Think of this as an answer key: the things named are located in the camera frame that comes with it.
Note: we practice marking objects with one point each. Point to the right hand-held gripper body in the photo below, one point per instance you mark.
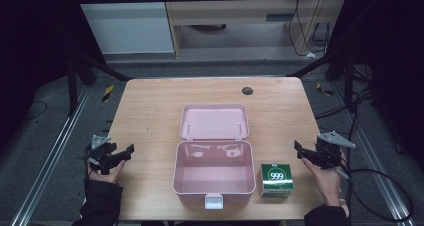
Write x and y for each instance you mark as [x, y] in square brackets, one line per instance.
[330, 147]

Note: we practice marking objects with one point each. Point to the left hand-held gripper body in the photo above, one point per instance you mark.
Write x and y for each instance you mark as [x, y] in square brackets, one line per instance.
[100, 151]

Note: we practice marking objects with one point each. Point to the green and white carton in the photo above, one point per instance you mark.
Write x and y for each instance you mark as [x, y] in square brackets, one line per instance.
[276, 179]

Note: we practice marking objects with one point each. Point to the pink plastic storage box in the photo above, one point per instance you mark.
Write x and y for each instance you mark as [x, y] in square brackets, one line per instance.
[214, 156]

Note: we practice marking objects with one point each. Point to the person's left hand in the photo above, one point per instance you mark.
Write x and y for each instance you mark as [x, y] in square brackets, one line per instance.
[111, 176]

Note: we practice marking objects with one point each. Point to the person's right hand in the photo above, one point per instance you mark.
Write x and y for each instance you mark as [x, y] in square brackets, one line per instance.
[328, 182]

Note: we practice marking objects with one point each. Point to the yellow and black tape strip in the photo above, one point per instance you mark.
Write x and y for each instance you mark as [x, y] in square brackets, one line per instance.
[324, 90]
[107, 93]

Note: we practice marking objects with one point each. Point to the black metal stand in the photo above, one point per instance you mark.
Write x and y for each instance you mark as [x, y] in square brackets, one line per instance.
[348, 82]
[72, 86]

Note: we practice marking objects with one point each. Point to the white plug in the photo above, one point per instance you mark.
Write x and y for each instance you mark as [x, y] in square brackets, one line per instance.
[310, 55]

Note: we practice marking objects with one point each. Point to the black curtain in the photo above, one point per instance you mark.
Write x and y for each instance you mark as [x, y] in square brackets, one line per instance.
[33, 46]
[390, 52]

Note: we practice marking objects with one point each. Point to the white cabinet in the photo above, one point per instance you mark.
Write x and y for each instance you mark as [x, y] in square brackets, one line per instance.
[126, 22]

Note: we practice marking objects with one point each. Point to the light wooden desk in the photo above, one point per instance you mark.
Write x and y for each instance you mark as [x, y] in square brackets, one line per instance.
[240, 16]

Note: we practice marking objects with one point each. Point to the aluminium floor rail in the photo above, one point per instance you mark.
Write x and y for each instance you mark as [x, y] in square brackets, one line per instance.
[50, 156]
[373, 159]

